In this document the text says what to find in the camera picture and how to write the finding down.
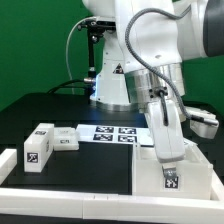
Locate white left frame rail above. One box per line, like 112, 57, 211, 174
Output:
0, 149, 17, 185

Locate small white door panel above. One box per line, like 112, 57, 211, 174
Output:
53, 127, 79, 151

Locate white front frame rail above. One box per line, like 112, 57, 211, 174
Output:
0, 188, 224, 224

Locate tall white block with tag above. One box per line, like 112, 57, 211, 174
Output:
24, 123, 54, 173

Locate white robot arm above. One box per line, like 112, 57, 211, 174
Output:
82, 0, 224, 180

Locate grey stand cable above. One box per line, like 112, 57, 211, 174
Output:
65, 17, 96, 96

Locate black camera stand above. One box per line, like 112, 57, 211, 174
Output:
78, 18, 116, 95

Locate grey corrugated cable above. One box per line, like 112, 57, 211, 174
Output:
124, 7, 201, 122

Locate white right frame rail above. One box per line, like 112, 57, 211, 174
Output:
211, 171, 224, 202

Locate white cabinet body box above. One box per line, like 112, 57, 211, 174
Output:
132, 139, 213, 200

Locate white frame rail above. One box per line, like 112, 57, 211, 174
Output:
0, 188, 224, 224
0, 149, 17, 185
211, 171, 224, 202

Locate black base cables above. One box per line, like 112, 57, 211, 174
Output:
47, 78, 93, 96

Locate white marker sheet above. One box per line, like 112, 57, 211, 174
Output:
76, 124, 153, 146

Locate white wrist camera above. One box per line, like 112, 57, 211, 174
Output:
186, 107, 219, 139

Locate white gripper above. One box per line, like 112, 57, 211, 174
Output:
147, 100, 185, 187

